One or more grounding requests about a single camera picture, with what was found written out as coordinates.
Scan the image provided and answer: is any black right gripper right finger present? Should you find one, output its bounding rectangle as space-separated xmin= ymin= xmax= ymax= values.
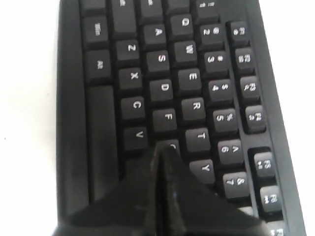
xmin=159 ymin=147 xmax=270 ymax=236

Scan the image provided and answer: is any black acer keyboard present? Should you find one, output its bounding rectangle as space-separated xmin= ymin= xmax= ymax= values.
xmin=56 ymin=0 xmax=306 ymax=236

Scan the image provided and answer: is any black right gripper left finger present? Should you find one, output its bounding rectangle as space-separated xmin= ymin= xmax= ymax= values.
xmin=53 ymin=147 xmax=160 ymax=236

